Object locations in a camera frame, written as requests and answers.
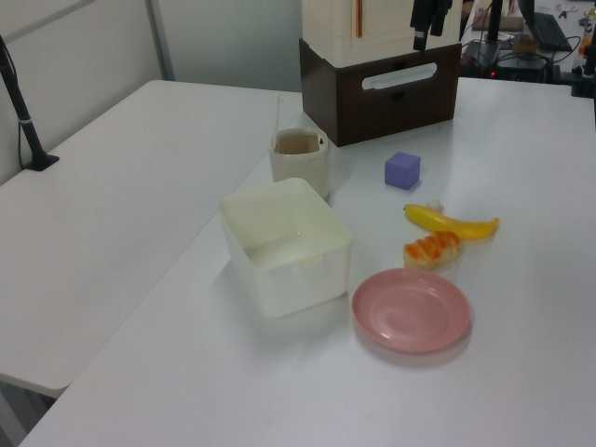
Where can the grey partition post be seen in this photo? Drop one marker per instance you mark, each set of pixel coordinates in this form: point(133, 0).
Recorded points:
point(160, 39)

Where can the toy salmon sushi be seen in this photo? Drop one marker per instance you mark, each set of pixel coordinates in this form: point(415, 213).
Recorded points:
point(430, 251)

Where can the black monitor stand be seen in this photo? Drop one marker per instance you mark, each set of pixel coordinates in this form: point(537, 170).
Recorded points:
point(493, 21)

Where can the black keyboard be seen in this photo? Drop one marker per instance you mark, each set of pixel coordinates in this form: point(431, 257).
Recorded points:
point(549, 30)

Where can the brown drawer box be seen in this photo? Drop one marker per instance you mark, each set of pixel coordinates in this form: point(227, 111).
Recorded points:
point(372, 107)

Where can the pink plastic plate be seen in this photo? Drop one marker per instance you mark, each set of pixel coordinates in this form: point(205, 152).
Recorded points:
point(410, 309)

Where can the yellow toy banana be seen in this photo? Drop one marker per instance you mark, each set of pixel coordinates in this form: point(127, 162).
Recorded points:
point(447, 224)

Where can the round cream trash can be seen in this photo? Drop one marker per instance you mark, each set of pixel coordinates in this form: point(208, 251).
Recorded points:
point(300, 165)

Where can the white square plastic bin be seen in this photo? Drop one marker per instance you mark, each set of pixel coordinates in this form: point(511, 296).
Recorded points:
point(288, 261)

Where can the purple cube block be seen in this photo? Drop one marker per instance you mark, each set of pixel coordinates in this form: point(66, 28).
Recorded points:
point(402, 171)

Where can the black camera stand pole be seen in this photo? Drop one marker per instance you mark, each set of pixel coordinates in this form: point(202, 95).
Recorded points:
point(21, 112)

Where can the black electronics box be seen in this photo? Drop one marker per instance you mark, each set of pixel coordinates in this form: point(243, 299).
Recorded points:
point(517, 65)

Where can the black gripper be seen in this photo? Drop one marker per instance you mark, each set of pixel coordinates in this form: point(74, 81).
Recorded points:
point(433, 6)

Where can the black clamp mount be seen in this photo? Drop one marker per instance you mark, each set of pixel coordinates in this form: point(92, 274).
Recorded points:
point(584, 79)

